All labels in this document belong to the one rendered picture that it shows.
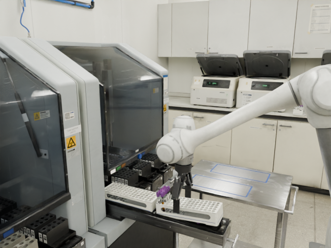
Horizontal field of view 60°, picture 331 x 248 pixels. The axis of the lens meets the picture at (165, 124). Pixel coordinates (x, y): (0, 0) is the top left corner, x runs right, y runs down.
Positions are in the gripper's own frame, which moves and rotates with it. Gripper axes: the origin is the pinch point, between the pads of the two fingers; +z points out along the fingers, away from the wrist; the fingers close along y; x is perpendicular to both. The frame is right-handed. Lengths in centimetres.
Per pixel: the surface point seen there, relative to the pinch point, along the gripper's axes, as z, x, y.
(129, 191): 0.7, 29.3, 0.3
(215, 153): 57, 50, 229
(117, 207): 7.3, 31.9, -6.7
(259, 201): 5.1, -30.6, 28.0
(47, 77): -58, 44, -32
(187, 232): 9.3, -5.7, -6.7
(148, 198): 1.1, 17.8, -1.1
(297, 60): -59, -30, 292
